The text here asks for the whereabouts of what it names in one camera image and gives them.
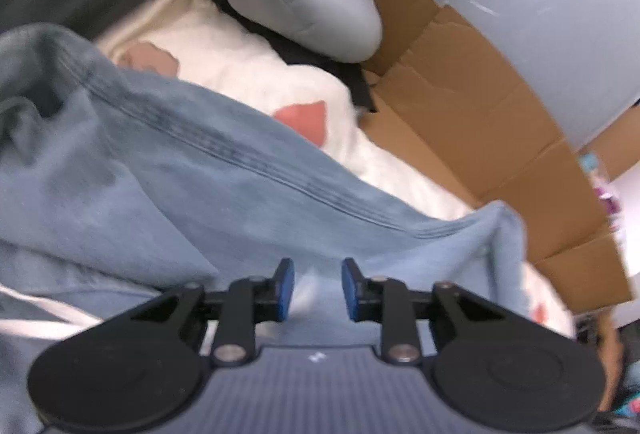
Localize brown cardboard sheet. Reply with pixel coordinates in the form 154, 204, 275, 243
364, 0, 632, 313

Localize grey-blue appliance cabinet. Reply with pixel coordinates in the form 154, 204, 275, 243
438, 0, 639, 148

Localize pink white refill pouch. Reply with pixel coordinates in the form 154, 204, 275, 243
591, 173, 623, 233

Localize person's right hand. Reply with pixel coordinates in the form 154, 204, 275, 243
597, 310, 639, 411

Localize white laundry detergent bottle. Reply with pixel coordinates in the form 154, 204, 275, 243
579, 151, 600, 177

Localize cream bear-print quilt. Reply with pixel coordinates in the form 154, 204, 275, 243
93, 0, 575, 344

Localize blue-grey denim pants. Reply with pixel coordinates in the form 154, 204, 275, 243
0, 23, 532, 434

